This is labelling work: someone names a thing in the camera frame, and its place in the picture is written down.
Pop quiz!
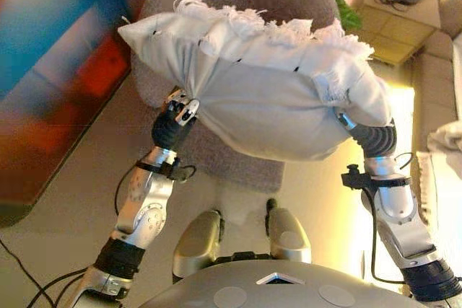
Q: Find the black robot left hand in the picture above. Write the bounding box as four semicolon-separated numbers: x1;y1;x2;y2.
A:
151;86;201;152

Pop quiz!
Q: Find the green plant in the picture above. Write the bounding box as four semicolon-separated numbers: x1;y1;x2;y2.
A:
328;0;363;32

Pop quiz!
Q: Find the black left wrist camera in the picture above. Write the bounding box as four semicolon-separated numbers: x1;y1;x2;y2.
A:
160;158;198;183

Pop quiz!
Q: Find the white fringed cushion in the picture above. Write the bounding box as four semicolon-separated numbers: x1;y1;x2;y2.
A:
117;0;394;163

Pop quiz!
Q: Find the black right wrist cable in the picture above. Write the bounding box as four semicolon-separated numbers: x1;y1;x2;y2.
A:
367;151;417;284

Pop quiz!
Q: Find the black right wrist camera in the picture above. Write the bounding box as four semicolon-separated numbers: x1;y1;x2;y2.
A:
341;164;365;190

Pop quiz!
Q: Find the black tether cable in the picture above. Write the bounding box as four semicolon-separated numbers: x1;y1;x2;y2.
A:
0;237;90;308

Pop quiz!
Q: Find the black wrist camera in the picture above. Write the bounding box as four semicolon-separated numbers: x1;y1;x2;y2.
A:
341;164;365;190
160;158;198;183

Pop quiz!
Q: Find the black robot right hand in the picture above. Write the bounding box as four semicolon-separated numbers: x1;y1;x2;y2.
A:
334;109;398;160

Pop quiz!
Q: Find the silver robot right leg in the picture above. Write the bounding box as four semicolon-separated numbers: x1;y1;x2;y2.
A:
264;198;313;265

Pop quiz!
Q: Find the wooden side table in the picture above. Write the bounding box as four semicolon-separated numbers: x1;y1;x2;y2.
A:
352;0;442;68

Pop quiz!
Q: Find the grey robot torso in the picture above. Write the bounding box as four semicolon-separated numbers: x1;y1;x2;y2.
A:
139;250;429;308

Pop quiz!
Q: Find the beige sofa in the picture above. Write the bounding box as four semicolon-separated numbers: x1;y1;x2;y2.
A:
411;0;462;308

